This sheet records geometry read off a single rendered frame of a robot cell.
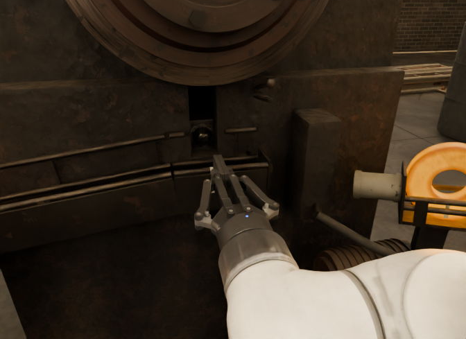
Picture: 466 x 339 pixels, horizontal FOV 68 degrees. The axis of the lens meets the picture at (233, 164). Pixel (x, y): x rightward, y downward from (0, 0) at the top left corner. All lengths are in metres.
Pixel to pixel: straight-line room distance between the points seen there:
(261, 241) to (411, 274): 0.15
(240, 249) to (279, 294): 0.08
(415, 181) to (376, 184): 0.07
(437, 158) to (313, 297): 0.46
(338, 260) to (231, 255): 0.40
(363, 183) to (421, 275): 0.41
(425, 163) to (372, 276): 0.40
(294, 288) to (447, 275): 0.13
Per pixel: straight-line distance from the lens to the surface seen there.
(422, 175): 0.75
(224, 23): 0.54
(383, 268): 0.38
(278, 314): 0.34
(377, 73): 0.88
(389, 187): 0.75
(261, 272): 0.37
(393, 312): 0.37
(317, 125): 0.72
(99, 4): 0.60
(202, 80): 0.63
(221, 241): 0.45
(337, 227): 0.77
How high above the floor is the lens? 1.02
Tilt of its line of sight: 25 degrees down
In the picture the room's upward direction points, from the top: straight up
